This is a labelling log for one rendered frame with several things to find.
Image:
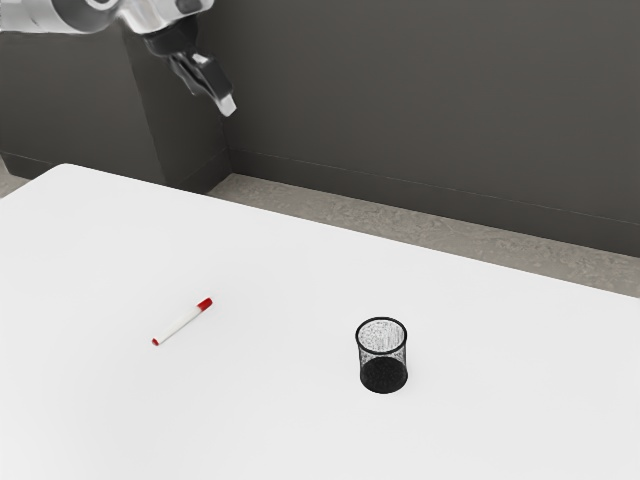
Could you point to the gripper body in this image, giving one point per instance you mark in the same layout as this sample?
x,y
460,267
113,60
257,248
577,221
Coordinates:
x,y
170,37

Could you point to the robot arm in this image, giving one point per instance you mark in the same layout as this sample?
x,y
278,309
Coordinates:
x,y
60,15

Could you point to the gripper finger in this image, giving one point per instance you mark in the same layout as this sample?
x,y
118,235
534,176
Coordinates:
x,y
216,82
187,75

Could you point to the white marker with red cap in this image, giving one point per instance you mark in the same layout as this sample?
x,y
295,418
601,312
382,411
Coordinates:
x,y
182,321

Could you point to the black mesh pen holder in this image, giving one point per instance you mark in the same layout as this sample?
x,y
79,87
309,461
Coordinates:
x,y
382,355

